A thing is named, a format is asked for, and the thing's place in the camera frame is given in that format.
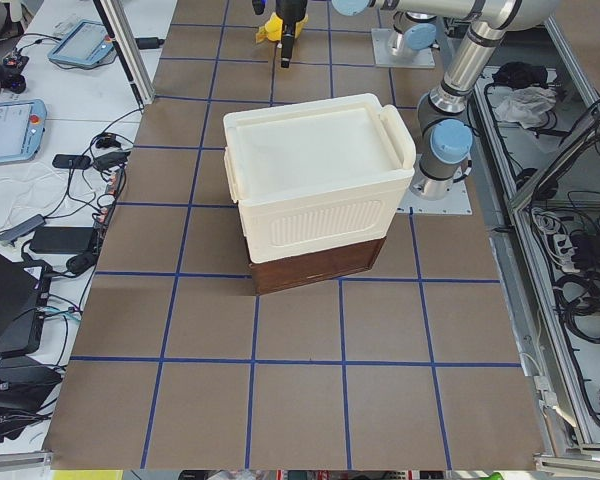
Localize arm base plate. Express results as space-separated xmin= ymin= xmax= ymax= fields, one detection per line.
xmin=397 ymin=153 xmax=473 ymax=216
xmin=371 ymin=24 xmax=437 ymax=69

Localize black cable coils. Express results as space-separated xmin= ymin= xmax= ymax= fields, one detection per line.
xmin=552 ymin=274 xmax=600 ymax=346

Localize near teach pendant tablet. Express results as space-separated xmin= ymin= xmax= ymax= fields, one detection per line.
xmin=0 ymin=99 xmax=47 ymax=165

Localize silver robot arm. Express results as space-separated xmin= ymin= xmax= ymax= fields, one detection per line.
xmin=256 ymin=1 xmax=437 ymax=69
xmin=333 ymin=1 xmax=559 ymax=201

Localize teach pendant tablet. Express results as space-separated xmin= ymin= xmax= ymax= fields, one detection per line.
xmin=47 ymin=20 xmax=114 ymax=69
xmin=0 ymin=99 xmax=47 ymax=165

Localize cream plastic storage box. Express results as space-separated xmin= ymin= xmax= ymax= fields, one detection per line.
xmin=223 ymin=93 xmax=416 ymax=264

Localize black laptop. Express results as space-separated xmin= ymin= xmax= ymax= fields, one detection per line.
xmin=0 ymin=254 xmax=51 ymax=358

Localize far teach pendant tablet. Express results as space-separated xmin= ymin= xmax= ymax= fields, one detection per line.
xmin=47 ymin=20 xmax=114 ymax=69

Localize dark wooden drawer cabinet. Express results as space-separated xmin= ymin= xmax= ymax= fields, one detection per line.
xmin=248 ymin=237 xmax=386 ymax=295

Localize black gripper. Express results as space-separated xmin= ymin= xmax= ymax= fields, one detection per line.
xmin=275 ymin=0 xmax=307 ymax=68

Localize crumpled white cloth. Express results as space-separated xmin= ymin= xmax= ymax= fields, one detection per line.
xmin=494 ymin=86 xmax=557 ymax=129

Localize yellow plush toy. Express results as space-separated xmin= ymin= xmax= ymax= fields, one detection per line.
xmin=255 ymin=13 xmax=309 ymax=44

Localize black power adapter brick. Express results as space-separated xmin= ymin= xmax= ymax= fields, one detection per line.
xmin=29 ymin=226 xmax=94 ymax=254

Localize aluminium frame post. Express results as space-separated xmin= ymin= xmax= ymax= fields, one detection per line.
xmin=93 ymin=0 xmax=155 ymax=109

